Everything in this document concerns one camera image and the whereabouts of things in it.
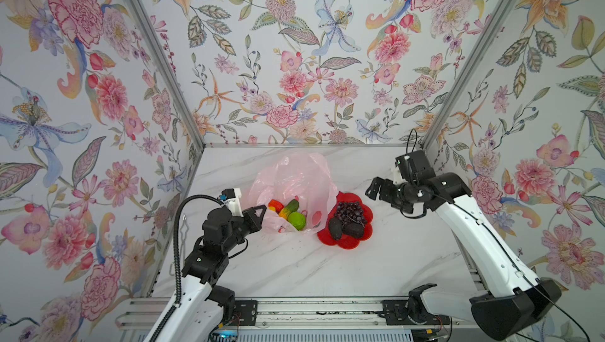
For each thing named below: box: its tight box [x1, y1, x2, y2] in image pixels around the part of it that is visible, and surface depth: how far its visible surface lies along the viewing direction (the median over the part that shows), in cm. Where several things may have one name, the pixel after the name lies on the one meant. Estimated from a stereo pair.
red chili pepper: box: [267, 199, 285, 215], surface depth 97 cm
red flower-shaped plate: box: [316, 190, 374, 250], surface depth 90 cm
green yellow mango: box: [278, 198, 300, 221], surface depth 97 cm
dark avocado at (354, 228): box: [341, 221, 365, 239], surface depth 89 cm
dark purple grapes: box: [334, 201, 368, 227], surface depth 95 cm
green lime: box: [287, 211, 307, 231], surface depth 92 cm
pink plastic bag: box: [244, 153, 340, 235], surface depth 80 cm
